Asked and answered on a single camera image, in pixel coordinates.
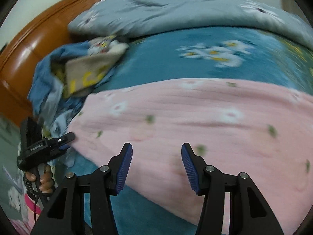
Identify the person's left hand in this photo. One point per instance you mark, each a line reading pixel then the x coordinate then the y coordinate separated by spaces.
pixel 46 178

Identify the beige printed fleece garment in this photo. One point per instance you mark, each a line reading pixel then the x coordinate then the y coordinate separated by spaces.
pixel 93 66

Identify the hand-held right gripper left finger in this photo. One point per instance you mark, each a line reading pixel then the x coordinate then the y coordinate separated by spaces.
pixel 124 169

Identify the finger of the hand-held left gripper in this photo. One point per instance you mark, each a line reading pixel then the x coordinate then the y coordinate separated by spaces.
pixel 61 142

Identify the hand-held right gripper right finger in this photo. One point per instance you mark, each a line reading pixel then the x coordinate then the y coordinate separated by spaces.
pixel 190 169

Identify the blue cloth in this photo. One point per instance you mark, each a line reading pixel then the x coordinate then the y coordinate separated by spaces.
pixel 41 78

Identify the teal floral blanket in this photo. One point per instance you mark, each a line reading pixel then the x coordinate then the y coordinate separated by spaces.
pixel 159 61

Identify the pink floral fleece garment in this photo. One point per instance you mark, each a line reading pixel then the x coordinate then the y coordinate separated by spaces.
pixel 195 117

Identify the pink cloth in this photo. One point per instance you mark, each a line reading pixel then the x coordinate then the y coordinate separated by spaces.
pixel 30 206

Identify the floral printed cloth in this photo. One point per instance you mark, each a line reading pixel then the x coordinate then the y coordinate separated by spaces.
pixel 12 176

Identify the light blue garment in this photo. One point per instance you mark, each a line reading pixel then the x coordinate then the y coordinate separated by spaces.
pixel 60 124

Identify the wooden headboard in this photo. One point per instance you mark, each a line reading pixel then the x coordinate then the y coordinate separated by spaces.
pixel 29 49

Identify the grey-blue floral quilt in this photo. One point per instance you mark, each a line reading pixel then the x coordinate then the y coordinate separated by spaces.
pixel 171 12

